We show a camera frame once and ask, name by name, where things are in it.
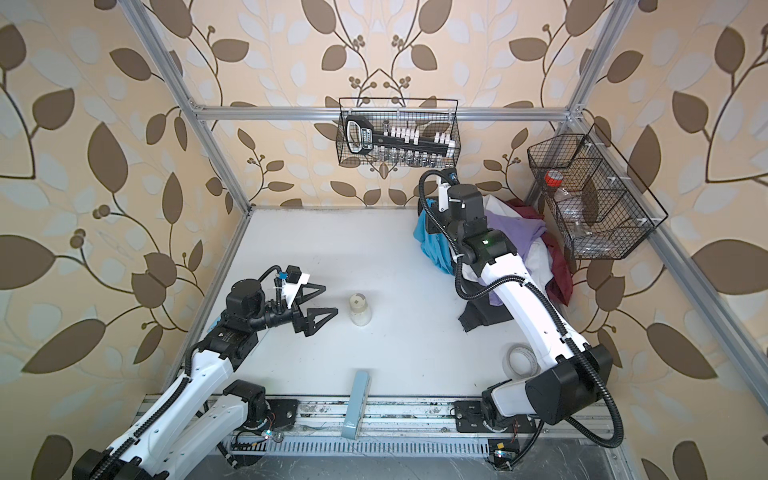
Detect white cloth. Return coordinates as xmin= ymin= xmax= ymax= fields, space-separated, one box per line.
xmin=461 ymin=194 xmax=556 ymax=301

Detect black tool with white bits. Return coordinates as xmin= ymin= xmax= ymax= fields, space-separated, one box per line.
xmin=343 ymin=115 xmax=458 ymax=156

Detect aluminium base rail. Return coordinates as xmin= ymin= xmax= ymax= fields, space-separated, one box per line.
xmin=134 ymin=394 xmax=625 ymax=458

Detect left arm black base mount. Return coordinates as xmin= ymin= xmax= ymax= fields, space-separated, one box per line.
xmin=267 ymin=397 xmax=299 ymax=431

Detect black wire basket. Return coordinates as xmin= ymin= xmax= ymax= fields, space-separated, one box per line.
xmin=527 ymin=124 xmax=668 ymax=260
xmin=335 ymin=95 xmax=461 ymax=170

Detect black cloth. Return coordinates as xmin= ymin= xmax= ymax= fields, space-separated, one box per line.
xmin=459 ymin=292 xmax=514 ymax=332

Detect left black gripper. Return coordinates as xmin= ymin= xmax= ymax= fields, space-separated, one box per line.
xmin=246 ymin=280 xmax=337 ymax=338

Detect white tape roll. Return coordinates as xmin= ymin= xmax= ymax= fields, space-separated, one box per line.
xmin=504 ymin=344 xmax=539 ymax=380

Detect turquoise blue cloth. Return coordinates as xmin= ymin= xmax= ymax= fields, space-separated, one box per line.
xmin=413 ymin=208 xmax=454 ymax=275

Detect right black wire basket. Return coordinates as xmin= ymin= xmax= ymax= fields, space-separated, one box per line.
xmin=527 ymin=124 xmax=668 ymax=260

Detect light blue tissue pack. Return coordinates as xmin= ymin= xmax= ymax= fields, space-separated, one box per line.
xmin=341 ymin=370 xmax=371 ymax=440

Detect dark red cloth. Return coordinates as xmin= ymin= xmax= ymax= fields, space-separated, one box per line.
xmin=505 ymin=199 xmax=574 ymax=306

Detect lavender purple cloth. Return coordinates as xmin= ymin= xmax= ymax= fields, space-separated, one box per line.
xmin=484 ymin=208 xmax=548 ymax=307

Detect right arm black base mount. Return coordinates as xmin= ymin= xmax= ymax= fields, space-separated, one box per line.
xmin=450 ymin=400 xmax=536 ymax=434

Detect clear bottle red cap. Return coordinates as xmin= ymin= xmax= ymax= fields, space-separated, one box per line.
xmin=544 ymin=170 xmax=591 ymax=236

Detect small cream jar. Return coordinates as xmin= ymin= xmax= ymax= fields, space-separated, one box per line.
xmin=349 ymin=293 xmax=372 ymax=327

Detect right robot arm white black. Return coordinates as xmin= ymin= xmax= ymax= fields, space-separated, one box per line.
xmin=417 ymin=169 xmax=625 ymax=449

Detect aluminium frame struts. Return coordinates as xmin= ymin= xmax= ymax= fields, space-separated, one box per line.
xmin=116 ymin=0 xmax=768 ymax=415

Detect back black wire basket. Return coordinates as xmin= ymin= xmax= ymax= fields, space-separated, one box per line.
xmin=335 ymin=95 xmax=461 ymax=170

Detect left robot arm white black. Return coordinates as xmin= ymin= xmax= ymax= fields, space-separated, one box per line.
xmin=72 ymin=265 xmax=338 ymax=479

